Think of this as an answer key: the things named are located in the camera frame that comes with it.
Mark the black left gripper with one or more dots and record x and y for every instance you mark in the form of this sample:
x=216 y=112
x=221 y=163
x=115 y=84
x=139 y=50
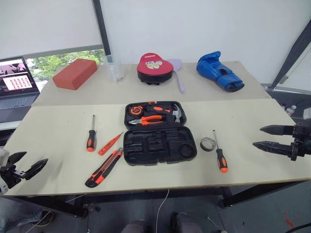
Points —
x=12 y=175

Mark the black metal table frame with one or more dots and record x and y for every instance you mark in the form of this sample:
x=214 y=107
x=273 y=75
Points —
x=121 y=194

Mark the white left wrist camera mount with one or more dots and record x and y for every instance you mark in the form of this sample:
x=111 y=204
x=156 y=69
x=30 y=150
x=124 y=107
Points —
x=3 y=157

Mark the clear glass beaker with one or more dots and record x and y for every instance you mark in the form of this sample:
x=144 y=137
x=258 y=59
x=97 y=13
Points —
x=116 y=70

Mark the orange black tape measure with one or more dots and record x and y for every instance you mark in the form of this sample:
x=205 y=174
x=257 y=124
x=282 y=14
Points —
x=135 y=110

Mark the white roller blind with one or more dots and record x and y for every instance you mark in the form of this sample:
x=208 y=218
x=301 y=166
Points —
x=48 y=21

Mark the black window pillar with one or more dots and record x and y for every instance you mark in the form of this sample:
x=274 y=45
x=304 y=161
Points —
x=102 y=29

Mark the blue boxing glove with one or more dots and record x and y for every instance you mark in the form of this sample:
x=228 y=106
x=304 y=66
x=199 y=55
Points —
x=216 y=70

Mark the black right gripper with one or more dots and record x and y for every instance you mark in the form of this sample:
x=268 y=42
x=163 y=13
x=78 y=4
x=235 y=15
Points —
x=301 y=143

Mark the red heart-shaped punching pad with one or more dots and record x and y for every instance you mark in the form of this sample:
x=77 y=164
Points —
x=154 y=68

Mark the small white bottle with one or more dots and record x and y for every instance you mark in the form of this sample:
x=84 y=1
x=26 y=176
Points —
x=290 y=110

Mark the purple plastic spatula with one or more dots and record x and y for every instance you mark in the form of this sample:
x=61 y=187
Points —
x=177 y=75

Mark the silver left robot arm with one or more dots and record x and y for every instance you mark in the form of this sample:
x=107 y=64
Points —
x=2 y=188

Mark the open laptop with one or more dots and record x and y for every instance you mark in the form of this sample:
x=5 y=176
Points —
x=17 y=82

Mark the person's leg in jeans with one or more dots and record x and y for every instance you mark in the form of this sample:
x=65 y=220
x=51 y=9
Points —
x=14 y=216

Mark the dark rounded shape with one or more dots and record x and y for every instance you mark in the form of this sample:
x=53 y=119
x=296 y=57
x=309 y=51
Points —
x=188 y=223
x=136 y=227

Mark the black electrical tape roll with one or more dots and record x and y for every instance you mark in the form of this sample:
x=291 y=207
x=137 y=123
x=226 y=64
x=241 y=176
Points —
x=202 y=145

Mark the orange black screwdriver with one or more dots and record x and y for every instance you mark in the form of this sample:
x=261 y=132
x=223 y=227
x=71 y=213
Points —
x=91 y=142
x=221 y=161

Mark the black tool case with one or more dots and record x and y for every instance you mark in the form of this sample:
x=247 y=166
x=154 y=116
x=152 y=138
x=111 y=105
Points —
x=136 y=157

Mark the silver claw hammer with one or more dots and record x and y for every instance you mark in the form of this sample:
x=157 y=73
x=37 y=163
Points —
x=177 y=114

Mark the brown shoe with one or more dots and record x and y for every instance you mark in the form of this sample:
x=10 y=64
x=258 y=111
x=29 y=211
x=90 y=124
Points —
x=46 y=218

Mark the orange voltage tester pen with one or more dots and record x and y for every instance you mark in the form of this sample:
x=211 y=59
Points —
x=109 y=145

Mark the red foam brick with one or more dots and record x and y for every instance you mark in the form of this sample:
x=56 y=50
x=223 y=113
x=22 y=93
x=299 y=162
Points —
x=75 y=74

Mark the orange black utility knife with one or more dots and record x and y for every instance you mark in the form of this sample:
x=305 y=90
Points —
x=103 y=170

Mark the black diagonal strut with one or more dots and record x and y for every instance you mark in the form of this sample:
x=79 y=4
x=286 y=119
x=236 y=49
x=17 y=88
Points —
x=291 y=53

